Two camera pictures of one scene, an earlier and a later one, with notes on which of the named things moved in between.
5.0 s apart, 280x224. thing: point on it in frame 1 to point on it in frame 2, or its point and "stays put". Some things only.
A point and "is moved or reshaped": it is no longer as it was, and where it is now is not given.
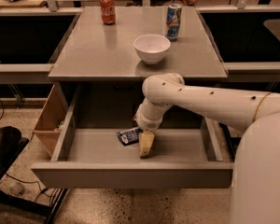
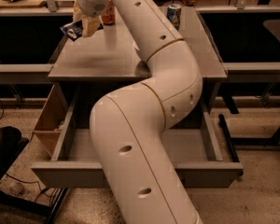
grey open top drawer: x=190 y=151 stays put
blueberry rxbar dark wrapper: x=129 y=136 is moved or reshaped
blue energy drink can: x=174 y=21 stays put
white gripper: x=147 y=122 to x=90 y=6
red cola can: x=107 y=9 stays put
